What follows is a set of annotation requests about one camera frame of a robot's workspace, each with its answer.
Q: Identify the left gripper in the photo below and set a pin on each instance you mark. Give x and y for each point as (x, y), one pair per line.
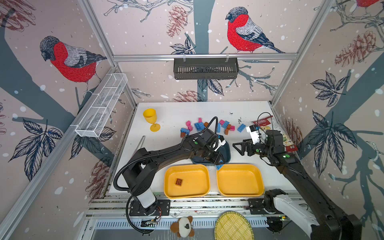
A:
(217, 158)

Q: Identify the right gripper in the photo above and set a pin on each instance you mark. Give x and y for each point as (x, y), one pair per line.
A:
(244, 146)

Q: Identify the large blue lego brick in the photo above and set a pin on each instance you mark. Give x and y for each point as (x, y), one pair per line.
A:
(199, 126)

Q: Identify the blue sloped lego brick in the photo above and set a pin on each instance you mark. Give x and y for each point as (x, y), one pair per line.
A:
(219, 166)

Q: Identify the blue long lego brick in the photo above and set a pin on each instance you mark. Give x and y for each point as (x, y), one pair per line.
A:
(185, 131)

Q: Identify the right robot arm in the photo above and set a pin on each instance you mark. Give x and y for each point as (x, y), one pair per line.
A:
(323, 220)

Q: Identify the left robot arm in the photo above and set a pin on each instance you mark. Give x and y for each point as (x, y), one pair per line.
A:
(137, 175)

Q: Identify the dark teal tray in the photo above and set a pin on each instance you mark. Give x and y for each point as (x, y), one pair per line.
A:
(226, 150)

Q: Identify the blue lego brick far right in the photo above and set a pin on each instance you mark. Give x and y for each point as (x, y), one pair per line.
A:
(241, 128)

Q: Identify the blue lego brick right group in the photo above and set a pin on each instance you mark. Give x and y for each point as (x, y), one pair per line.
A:
(225, 124)

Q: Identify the snack package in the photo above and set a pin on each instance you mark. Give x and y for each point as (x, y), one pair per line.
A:
(270, 123)

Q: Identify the right yellow tray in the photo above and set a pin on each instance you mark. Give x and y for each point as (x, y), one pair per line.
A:
(240, 180)

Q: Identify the yellow tray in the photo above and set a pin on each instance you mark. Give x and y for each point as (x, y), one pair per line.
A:
(196, 181)
(240, 180)

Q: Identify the left yellow tray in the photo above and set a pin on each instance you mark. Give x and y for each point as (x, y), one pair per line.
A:
(196, 181)

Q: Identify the pink tongs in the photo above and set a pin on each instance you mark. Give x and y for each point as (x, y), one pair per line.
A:
(141, 142)

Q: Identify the yellow plastic goblet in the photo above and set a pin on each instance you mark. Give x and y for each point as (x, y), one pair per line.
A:
(150, 116)

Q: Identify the woven bamboo plate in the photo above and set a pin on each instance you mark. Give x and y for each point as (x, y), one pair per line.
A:
(233, 226)

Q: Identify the black hanging basket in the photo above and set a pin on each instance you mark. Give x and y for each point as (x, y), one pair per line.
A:
(206, 68)

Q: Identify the plush toy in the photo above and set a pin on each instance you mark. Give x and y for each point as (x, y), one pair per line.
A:
(183, 227)

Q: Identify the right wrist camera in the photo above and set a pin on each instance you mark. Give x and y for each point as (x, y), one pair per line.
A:
(254, 132)

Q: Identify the white wire basket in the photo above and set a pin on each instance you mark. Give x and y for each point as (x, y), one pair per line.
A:
(98, 113)

